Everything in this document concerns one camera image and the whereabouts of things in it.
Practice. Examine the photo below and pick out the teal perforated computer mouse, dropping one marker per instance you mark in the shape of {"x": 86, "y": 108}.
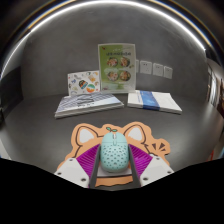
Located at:
{"x": 114, "y": 151}

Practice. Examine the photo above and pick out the white book with blue band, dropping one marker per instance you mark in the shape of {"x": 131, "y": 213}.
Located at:
{"x": 155, "y": 100}

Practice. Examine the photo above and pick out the white cartoon sticker card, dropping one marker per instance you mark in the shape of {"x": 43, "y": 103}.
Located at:
{"x": 83, "y": 82}

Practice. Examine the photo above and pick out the grey striped book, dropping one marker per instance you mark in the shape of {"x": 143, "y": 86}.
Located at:
{"x": 88, "y": 103}

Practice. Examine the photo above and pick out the orange corgi-shaped mouse pad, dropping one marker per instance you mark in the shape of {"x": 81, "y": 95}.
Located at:
{"x": 86, "y": 135}

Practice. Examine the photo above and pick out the curved white ceiling light strip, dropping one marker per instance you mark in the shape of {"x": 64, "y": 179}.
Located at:
{"x": 133, "y": 2}

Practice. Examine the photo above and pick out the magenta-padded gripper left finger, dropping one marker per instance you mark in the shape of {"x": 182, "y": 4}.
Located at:
{"x": 87, "y": 160}

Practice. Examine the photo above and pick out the green food poster card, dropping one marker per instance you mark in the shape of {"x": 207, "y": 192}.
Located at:
{"x": 117, "y": 68}

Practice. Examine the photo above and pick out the black-framed glass partition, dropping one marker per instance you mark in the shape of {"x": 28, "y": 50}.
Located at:
{"x": 215, "y": 90}

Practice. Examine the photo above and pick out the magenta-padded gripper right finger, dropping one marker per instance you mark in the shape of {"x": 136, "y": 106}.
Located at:
{"x": 141, "y": 160}

